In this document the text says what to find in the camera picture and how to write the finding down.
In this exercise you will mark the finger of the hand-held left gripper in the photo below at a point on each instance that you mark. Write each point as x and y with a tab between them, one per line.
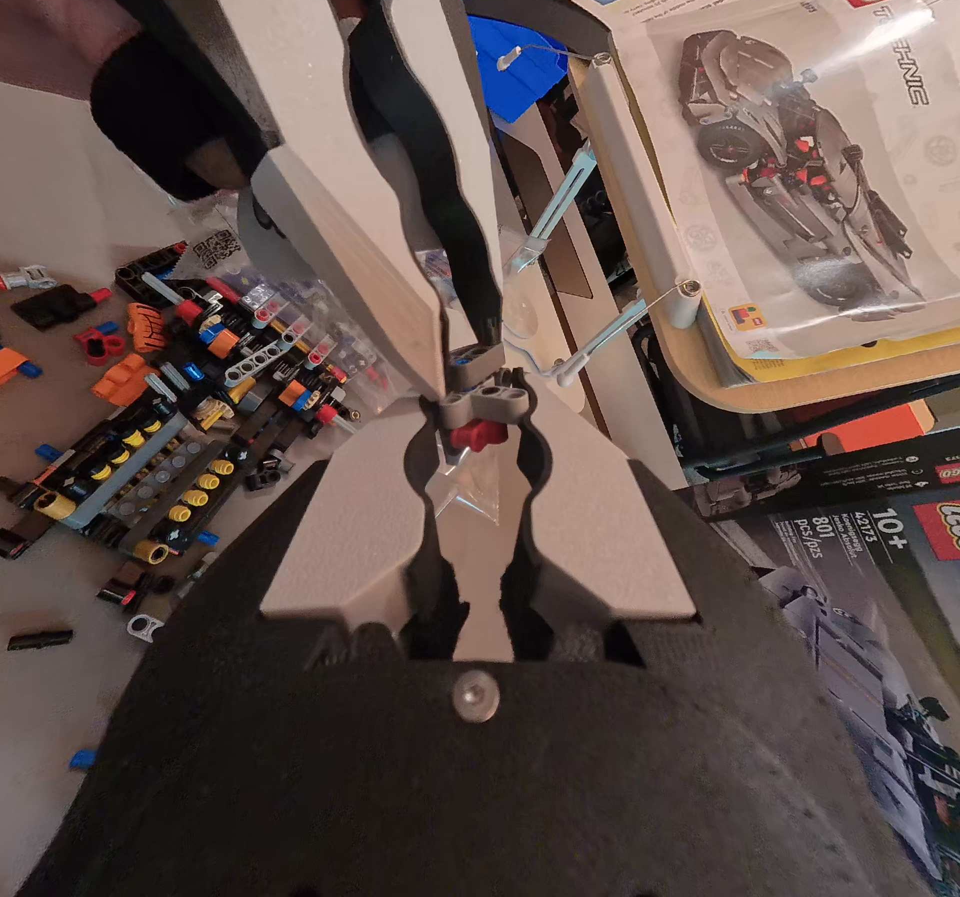
450	87
300	87

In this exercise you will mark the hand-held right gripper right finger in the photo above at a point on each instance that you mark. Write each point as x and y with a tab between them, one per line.
607	537

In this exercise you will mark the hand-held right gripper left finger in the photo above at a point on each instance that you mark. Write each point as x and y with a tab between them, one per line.
345	537

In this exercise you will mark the grey and red lego assembly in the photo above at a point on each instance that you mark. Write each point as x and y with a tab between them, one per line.
480	406

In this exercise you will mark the lego chassis with yellow connectors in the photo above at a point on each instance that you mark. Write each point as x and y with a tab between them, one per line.
120	477

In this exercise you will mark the dark lego set box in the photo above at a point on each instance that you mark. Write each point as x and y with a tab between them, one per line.
862	574

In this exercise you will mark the pile of loose lego pieces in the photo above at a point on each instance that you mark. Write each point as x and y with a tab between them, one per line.
146	327

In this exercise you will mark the lego instruction booklet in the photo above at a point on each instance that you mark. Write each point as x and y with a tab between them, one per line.
750	49

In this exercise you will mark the person's left hand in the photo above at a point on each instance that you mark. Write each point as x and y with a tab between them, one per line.
52	12

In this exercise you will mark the blue bin with printed tag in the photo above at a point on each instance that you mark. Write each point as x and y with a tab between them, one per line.
517	79

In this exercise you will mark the white book stand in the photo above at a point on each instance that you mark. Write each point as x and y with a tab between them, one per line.
637	184

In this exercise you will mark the clear bag with orange pieces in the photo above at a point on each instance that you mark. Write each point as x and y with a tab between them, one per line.
300	327

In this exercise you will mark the orange box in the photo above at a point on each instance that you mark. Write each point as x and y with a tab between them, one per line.
862	428

